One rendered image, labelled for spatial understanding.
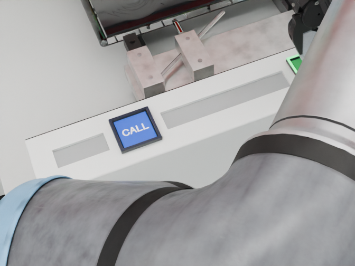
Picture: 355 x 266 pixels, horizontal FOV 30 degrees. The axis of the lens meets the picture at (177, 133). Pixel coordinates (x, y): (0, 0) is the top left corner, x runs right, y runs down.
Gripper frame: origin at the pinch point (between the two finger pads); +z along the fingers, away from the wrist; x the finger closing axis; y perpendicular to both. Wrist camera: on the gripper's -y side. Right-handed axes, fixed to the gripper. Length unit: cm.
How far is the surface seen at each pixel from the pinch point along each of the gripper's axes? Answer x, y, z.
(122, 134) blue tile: 27.9, 0.5, 1.2
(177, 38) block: 13.4, 18.6, 6.9
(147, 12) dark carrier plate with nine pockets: 15.5, 26.9, 7.8
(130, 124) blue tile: 26.4, 1.7, 1.2
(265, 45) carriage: 0.5, 13.8, 9.7
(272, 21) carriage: -2.8, 18.0, 9.7
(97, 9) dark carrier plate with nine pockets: 22.8, 30.9, 7.7
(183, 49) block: 13.5, 15.9, 6.9
